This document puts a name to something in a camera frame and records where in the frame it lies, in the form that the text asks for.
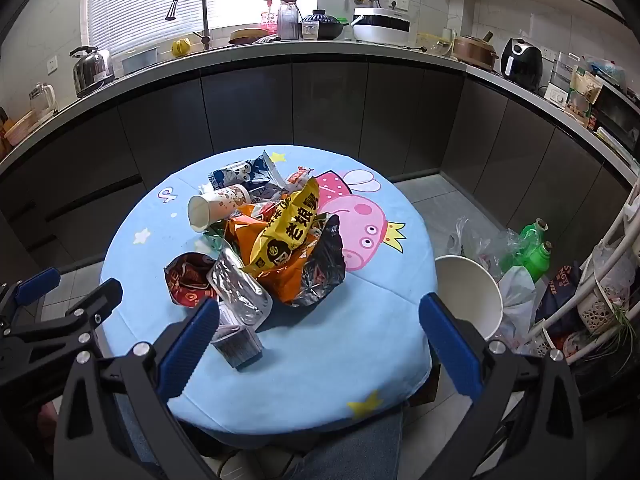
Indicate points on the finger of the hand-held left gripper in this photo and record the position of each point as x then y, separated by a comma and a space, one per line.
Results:
92, 310
35, 286

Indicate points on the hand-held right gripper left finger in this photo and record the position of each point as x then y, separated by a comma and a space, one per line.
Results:
192, 340

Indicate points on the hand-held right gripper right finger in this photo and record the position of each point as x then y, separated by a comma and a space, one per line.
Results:
450, 345

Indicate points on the white paper bucket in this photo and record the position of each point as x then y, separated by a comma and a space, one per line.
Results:
465, 285

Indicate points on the orange snack bag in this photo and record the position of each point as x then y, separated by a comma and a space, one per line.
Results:
240, 242

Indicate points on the clear plastic cup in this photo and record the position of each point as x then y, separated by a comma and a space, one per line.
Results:
240, 347

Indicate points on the red snack bag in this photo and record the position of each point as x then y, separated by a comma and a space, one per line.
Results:
187, 282

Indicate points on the silver foil bag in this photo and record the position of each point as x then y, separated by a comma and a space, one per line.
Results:
237, 290

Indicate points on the white plastic bag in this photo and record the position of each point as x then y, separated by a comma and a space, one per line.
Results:
517, 295

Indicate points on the clear plastic bag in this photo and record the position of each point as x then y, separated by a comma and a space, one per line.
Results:
480, 247

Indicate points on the green snack bag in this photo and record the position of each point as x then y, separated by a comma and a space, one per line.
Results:
215, 236

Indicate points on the green plastic bottle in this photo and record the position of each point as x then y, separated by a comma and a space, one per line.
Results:
535, 262
531, 237

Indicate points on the round table blue cartoon cloth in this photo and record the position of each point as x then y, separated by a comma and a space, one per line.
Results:
310, 360

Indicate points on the white orange paper cup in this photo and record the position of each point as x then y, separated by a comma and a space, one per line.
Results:
225, 205

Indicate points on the person's blue jeans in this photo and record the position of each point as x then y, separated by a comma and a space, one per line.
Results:
350, 445

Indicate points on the black foil bag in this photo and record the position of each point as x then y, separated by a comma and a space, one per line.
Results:
325, 265

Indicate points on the yellow snack bag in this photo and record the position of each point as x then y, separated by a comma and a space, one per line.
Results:
290, 220

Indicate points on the blue white milk packet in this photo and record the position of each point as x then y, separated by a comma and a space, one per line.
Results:
237, 172

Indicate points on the glass pitcher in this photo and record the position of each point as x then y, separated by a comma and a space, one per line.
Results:
42, 97

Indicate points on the pink white wrapper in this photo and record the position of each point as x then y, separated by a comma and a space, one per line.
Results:
298, 178

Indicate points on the white storage rack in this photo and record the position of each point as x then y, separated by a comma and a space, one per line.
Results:
620, 212

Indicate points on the steel kettle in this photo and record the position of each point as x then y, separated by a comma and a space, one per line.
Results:
90, 67

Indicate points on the pale plastic basin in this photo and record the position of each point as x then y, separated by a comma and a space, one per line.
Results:
140, 59

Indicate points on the dark kitchen cabinets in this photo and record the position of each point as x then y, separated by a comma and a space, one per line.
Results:
330, 105

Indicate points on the yellow squeezer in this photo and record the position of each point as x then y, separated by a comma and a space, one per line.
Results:
180, 46

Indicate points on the beige food bag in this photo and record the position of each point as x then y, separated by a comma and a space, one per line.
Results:
582, 92

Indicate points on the black countertop oven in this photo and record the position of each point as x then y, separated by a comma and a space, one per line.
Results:
620, 112

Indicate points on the black air fryer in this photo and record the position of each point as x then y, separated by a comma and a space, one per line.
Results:
522, 62

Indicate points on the brown lidded pot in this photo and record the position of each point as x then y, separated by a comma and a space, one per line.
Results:
477, 52

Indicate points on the translucent stacked steamer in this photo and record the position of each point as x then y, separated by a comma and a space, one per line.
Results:
565, 67

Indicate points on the wooden bowl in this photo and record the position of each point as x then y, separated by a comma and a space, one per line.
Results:
247, 36

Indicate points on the steel kitchen faucet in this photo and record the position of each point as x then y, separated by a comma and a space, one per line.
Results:
192, 10

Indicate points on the white rice cooker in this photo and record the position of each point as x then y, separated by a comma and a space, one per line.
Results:
382, 25

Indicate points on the pink soap bottle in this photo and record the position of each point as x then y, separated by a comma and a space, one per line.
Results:
268, 17

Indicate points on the red lidded steel jar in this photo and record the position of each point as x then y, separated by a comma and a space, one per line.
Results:
288, 17

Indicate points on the dark clay pot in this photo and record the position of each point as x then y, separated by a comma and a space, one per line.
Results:
325, 24

